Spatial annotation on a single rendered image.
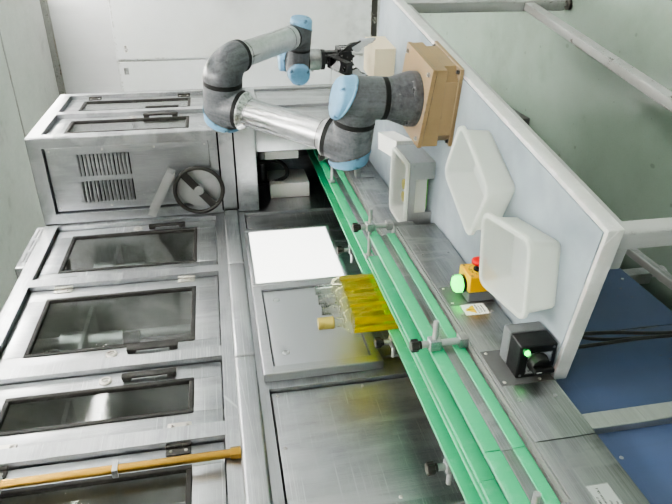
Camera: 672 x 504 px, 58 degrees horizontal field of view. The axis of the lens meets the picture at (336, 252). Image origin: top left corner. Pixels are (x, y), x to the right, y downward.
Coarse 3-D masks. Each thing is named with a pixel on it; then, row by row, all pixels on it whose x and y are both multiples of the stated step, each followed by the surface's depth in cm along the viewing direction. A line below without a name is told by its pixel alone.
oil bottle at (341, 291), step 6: (342, 288) 178; (348, 288) 178; (354, 288) 178; (360, 288) 178; (366, 288) 178; (372, 288) 178; (378, 288) 178; (336, 294) 176; (342, 294) 175; (348, 294) 175; (354, 294) 175; (336, 300) 176
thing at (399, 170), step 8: (392, 152) 197; (400, 152) 190; (392, 160) 198; (400, 160) 198; (392, 168) 199; (400, 168) 200; (408, 168) 183; (392, 176) 201; (400, 176) 201; (408, 176) 184; (392, 184) 202; (400, 184) 202; (408, 184) 186; (392, 192) 204; (400, 192) 204; (408, 192) 188; (392, 200) 205; (400, 200) 205; (392, 208) 204; (400, 208) 204; (400, 216) 198
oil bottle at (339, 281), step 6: (342, 276) 184; (348, 276) 184; (354, 276) 184; (360, 276) 184; (366, 276) 184; (372, 276) 184; (336, 282) 181; (342, 282) 181; (348, 282) 181; (354, 282) 181; (360, 282) 181; (366, 282) 181; (372, 282) 182; (336, 288) 180
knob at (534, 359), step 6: (534, 354) 121; (540, 354) 120; (528, 360) 121; (534, 360) 120; (540, 360) 119; (546, 360) 120; (528, 366) 121; (534, 366) 120; (540, 366) 120; (546, 366) 120; (552, 366) 120; (534, 372) 119; (540, 372) 119; (546, 372) 119; (552, 372) 120
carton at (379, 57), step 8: (376, 40) 222; (384, 40) 222; (368, 48) 222; (376, 48) 214; (384, 48) 214; (392, 48) 214; (368, 56) 223; (376, 56) 214; (384, 56) 215; (392, 56) 215; (368, 64) 224; (376, 64) 216; (384, 64) 217; (392, 64) 217; (368, 72) 225; (376, 72) 218; (384, 72) 218; (392, 72) 219
